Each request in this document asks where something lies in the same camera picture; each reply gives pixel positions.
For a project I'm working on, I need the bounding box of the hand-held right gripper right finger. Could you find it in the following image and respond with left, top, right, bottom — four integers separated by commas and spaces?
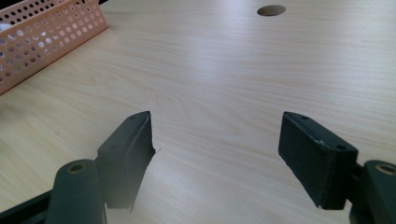
277, 111, 360, 211

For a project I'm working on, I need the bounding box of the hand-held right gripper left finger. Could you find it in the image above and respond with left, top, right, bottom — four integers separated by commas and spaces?
94, 110, 156, 213

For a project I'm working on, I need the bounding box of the pink perforated plastic basket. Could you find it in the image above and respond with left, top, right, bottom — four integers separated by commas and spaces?
0, 0, 109, 96

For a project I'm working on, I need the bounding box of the round table cable hole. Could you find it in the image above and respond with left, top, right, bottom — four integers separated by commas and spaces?
256, 4, 287, 17

